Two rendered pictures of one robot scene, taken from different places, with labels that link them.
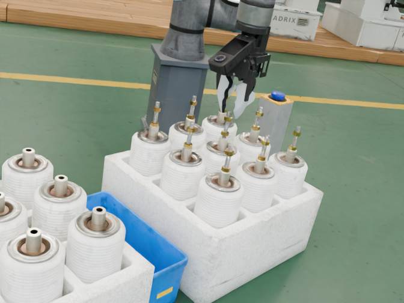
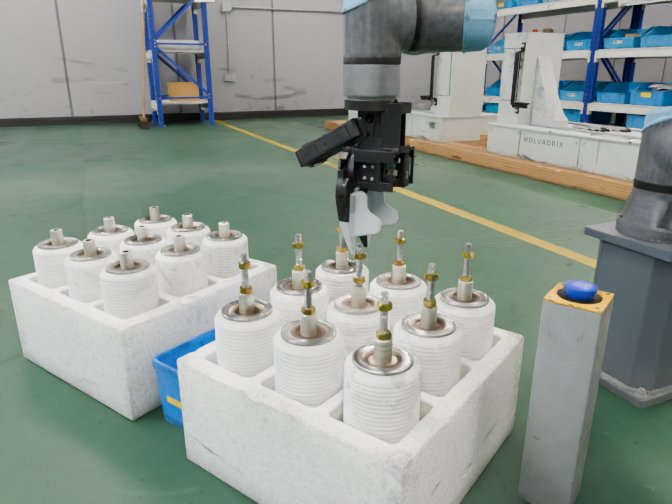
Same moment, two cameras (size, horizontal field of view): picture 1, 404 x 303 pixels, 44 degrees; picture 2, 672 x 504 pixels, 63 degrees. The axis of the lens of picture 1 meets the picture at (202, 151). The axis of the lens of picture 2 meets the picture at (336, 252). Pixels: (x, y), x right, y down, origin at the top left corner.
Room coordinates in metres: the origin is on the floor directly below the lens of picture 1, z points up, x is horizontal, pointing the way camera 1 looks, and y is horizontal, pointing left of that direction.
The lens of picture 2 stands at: (1.01, -0.80, 0.59)
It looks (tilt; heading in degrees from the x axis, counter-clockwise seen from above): 18 degrees down; 86
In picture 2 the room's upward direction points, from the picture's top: straight up
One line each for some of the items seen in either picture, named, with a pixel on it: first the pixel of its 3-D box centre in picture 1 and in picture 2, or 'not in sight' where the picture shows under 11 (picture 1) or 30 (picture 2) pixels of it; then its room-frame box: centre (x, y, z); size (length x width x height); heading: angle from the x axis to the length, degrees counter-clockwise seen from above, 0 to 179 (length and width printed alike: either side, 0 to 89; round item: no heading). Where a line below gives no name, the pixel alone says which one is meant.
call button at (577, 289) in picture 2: (278, 96); (579, 291); (1.37, -0.18, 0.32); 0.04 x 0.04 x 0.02
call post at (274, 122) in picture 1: (264, 148); (562, 402); (1.37, -0.18, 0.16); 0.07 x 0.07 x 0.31; 49
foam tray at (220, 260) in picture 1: (209, 204); (357, 396); (1.10, -0.04, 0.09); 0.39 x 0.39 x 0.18; 49
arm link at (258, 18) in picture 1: (253, 14); (372, 83); (1.11, -0.05, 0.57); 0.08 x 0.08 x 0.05
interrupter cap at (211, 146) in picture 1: (221, 148); (358, 304); (1.10, -0.04, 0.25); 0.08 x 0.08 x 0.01
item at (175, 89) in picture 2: not in sight; (183, 91); (-0.26, 5.80, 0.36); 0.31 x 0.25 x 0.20; 20
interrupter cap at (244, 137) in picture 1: (252, 139); (428, 325); (1.19, -0.12, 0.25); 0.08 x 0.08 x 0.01
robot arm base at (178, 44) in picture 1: (184, 39); (665, 206); (1.68, 0.13, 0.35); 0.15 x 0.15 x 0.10
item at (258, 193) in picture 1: (249, 204); (309, 391); (1.02, -0.13, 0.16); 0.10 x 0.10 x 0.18
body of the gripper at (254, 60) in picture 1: (247, 50); (375, 145); (1.12, -0.06, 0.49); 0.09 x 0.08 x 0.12; 145
